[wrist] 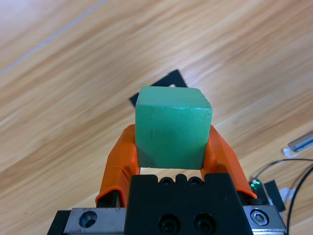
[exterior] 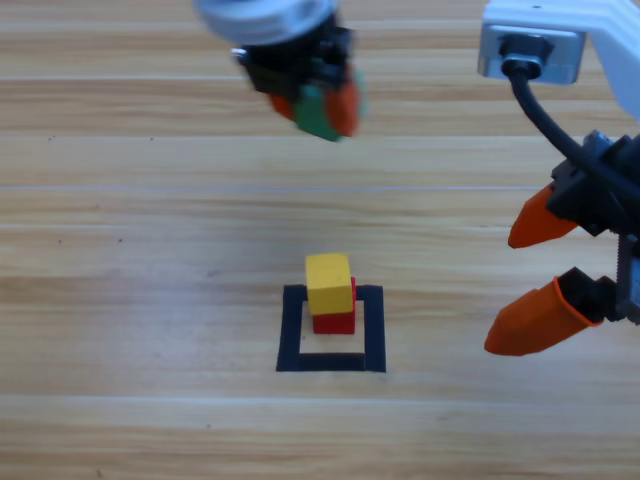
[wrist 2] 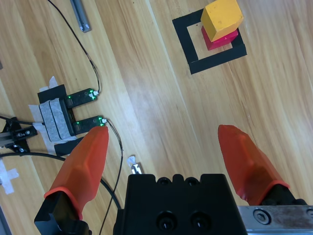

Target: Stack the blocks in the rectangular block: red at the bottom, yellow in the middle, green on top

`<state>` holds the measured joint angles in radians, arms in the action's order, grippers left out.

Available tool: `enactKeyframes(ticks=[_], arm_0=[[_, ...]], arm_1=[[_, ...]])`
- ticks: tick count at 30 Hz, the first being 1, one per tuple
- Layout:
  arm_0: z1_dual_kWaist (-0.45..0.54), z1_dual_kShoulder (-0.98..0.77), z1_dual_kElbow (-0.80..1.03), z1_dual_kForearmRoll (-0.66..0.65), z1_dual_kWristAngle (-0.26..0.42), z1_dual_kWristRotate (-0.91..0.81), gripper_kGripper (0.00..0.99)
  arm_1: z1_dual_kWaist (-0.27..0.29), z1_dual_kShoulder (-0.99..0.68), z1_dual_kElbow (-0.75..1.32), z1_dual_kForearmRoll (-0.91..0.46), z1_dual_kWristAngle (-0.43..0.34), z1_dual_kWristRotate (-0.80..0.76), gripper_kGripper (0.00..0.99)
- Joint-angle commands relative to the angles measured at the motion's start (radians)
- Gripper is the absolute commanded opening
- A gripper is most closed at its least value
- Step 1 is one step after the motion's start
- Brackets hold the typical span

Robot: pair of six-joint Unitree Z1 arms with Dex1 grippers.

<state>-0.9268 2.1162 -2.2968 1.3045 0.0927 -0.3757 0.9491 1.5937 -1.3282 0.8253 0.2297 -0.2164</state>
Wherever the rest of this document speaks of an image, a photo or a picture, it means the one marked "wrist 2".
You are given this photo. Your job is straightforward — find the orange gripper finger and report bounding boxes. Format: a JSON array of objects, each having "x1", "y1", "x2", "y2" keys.
[
  {"x1": 33, "y1": 126, "x2": 110, "y2": 235},
  {"x1": 217, "y1": 124, "x2": 308, "y2": 207}
]

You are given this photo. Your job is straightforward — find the red wooden cube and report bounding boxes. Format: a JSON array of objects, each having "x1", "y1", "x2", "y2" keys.
[{"x1": 201, "y1": 25, "x2": 239, "y2": 51}]

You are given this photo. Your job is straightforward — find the yellow wooden cube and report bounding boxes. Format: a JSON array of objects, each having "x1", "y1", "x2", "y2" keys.
[{"x1": 200, "y1": 0, "x2": 245, "y2": 42}]

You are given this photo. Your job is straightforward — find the black tape piece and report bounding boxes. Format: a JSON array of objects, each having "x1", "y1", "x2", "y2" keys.
[
  {"x1": 53, "y1": 136, "x2": 85, "y2": 157},
  {"x1": 37, "y1": 84, "x2": 67, "y2": 104}
]

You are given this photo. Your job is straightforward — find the black USB dongle green LEDs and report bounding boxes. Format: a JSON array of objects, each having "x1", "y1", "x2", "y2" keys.
[
  {"x1": 65, "y1": 87, "x2": 99, "y2": 110},
  {"x1": 72, "y1": 116, "x2": 108, "y2": 136}
]

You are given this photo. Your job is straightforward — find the black grey USB hub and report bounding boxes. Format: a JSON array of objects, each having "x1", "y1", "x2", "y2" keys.
[{"x1": 39, "y1": 97, "x2": 77, "y2": 143}]

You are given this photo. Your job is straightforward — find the white masking tape cross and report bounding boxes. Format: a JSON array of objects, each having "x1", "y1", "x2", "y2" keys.
[{"x1": 0, "y1": 159, "x2": 20, "y2": 196}]

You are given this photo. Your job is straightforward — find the black tape square outline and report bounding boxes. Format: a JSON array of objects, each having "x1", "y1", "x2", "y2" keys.
[{"x1": 172, "y1": 8, "x2": 247, "y2": 75}]

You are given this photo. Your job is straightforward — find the thin black dongle cable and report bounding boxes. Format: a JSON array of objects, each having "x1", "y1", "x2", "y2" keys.
[
  {"x1": 99, "y1": 119, "x2": 124, "y2": 235},
  {"x1": 46, "y1": 0, "x2": 101, "y2": 95}
]

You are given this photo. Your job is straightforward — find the thick black table cable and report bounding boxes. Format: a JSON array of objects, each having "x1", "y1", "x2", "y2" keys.
[{"x1": 0, "y1": 151, "x2": 124, "y2": 211}]

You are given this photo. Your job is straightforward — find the black camera stand bracket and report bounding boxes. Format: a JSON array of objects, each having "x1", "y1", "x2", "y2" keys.
[{"x1": 0, "y1": 117, "x2": 39, "y2": 154}]

